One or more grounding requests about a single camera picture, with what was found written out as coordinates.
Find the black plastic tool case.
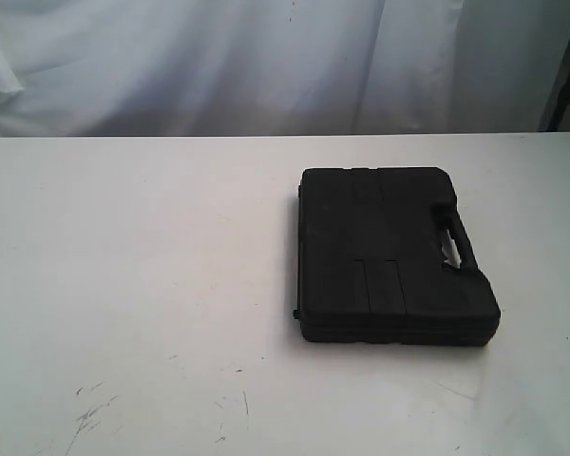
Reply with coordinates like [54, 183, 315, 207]
[294, 167, 501, 347]

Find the white backdrop curtain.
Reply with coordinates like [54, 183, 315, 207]
[0, 1, 570, 137]

